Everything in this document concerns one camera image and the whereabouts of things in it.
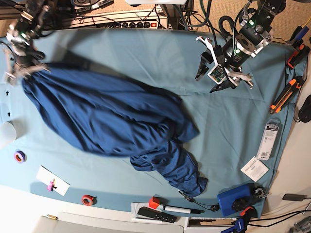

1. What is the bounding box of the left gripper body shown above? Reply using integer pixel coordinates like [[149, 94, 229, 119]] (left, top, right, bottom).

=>
[[196, 36, 254, 89]]

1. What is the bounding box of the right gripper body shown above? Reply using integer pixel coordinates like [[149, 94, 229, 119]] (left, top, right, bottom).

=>
[[4, 45, 45, 78]]

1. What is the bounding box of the blue t-shirt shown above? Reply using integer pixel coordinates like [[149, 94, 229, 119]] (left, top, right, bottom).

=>
[[21, 63, 208, 197]]

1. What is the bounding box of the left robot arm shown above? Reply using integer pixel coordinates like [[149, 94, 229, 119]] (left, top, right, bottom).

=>
[[195, 0, 286, 92]]

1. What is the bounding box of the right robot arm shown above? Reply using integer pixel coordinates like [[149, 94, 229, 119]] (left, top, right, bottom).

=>
[[5, 0, 55, 83]]

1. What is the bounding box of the light blue table cloth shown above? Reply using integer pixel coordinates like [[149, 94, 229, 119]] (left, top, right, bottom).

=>
[[0, 29, 293, 211]]

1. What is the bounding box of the translucent white plastic cup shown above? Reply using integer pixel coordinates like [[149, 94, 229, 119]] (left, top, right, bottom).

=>
[[0, 122, 17, 149]]

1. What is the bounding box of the white power strip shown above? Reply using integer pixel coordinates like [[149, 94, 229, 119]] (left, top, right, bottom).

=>
[[62, 5, 169, 29]]

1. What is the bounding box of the orange black utility knife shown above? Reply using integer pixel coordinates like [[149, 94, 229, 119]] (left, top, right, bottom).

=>
[[269, 76, 304, 115]]

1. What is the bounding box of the packaged blade box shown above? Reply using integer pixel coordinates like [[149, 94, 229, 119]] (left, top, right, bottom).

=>
[[256, 118, 280, 160]]

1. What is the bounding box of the orange black clamp upper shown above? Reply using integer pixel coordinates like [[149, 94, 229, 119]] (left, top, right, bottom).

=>
[[287, 44, 311, 69]]

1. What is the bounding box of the blue spring clamp upper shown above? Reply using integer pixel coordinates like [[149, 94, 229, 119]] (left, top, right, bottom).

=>
[[285, 26, 309, 46]]

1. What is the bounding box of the black computer mouse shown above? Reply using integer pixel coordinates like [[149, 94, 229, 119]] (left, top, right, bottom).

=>
[[298, 95, 311, 123]]

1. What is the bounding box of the purple tape roll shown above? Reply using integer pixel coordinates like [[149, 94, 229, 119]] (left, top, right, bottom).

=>
[[14, 150, 26, 163]]

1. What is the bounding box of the white leaflet card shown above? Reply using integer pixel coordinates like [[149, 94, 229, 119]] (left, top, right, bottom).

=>
[[241, 157, 269, 182]]

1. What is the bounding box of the white paper card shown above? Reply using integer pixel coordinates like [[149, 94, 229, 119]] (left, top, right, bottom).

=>
[[36, 166, 70, 196]]

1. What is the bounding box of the metal carabiner clip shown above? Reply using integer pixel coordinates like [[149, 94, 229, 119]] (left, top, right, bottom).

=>
[[254, 187, 269, 199]]

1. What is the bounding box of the blue box with knob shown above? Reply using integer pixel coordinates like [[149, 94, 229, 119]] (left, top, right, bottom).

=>
[[217, 183, 255, 216]]

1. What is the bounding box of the pink small clip toy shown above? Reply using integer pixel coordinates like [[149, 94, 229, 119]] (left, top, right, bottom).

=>
[[47, 179, 57, 192]]

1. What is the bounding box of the black small device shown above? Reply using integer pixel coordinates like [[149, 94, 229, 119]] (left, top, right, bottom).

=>
[[282, 193, 306, 201]]

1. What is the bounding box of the white black marker pen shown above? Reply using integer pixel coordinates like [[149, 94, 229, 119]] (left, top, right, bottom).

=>
[[163, 205, 202, 214]]

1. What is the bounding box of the red cube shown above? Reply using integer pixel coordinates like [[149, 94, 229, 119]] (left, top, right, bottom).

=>
[[148, 197, 160, 209]]

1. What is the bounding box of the blue orange clamp lower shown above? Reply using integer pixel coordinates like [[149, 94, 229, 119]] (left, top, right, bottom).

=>
[[221, 206, 257, 233]]

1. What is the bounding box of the red tape roll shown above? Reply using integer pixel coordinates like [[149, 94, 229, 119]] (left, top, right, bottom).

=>
[[81, 195, 96, 206]]

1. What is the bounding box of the brass small pin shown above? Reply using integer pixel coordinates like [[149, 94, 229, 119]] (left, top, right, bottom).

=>
[[46, 215, 58, 220]]

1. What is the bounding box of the black remote control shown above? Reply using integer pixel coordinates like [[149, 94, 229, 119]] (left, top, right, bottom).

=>
[[138, 207, 177, 223]]

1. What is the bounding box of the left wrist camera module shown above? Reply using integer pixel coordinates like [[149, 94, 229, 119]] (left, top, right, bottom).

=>
[[207, 65, 226, 84]]

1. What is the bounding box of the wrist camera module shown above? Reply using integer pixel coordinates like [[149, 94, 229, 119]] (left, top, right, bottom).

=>
[[3, 71, 18, 86], [207, 65, 226, 84]]

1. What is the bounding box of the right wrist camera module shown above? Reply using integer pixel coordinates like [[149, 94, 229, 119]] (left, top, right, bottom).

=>
[[3, 71, 18, 86]]

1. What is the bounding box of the black lanyard with clip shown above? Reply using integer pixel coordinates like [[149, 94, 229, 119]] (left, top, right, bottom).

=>
[[178, 190, 220, 213]]

